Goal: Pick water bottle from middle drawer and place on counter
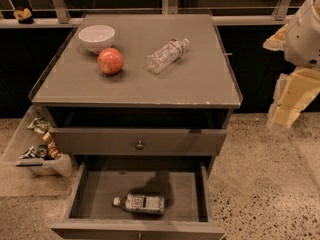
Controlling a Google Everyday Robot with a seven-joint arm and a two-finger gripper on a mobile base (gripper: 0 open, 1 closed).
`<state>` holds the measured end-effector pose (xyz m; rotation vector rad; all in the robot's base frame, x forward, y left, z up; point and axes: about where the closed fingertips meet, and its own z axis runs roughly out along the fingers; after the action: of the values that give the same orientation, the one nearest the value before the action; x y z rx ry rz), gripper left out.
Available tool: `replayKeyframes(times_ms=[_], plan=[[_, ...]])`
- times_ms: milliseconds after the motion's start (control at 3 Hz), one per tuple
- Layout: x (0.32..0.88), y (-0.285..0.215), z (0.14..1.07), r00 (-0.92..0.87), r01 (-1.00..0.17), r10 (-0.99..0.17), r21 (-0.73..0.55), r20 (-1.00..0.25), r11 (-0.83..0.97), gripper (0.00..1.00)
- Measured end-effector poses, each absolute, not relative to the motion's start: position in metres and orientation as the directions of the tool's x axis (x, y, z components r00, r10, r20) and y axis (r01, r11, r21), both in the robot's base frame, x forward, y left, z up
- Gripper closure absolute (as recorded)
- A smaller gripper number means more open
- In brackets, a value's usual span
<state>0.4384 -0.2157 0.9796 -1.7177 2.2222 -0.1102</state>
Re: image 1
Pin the crushed drink can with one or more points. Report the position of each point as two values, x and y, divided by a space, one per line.
42 151

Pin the clear plastic trash bin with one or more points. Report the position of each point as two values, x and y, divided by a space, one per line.
21 149

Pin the white ceramic bowl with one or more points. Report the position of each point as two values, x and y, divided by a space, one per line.
97 37

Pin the crumpled green wrapper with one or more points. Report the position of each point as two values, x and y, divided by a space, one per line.
40 125

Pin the grey top drawer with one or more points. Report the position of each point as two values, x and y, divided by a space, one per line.
122 141

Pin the clear empty plastic bottle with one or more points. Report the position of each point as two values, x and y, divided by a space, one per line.
166 55

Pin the yellow black object on ledge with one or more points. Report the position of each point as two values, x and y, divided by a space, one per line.
23 16

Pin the red apple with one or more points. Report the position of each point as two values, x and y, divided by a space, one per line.
110 61

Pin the brass top drawer knob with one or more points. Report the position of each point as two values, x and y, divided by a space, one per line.
139 145

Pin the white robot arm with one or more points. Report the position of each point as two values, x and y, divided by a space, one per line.
300 42

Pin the dark labelled water bottle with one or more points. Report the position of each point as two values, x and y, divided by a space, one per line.
142 204

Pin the metal railing ledge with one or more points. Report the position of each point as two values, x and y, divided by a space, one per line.
218 20

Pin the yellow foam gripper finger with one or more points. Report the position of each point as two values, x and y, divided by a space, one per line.
276 41
293 93

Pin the orange snack packet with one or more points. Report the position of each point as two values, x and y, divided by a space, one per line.
53 151

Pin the grey drawer cabinet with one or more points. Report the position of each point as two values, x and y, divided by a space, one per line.
197 91

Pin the grey open middle drawer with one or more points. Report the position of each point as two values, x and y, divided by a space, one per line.
90 214

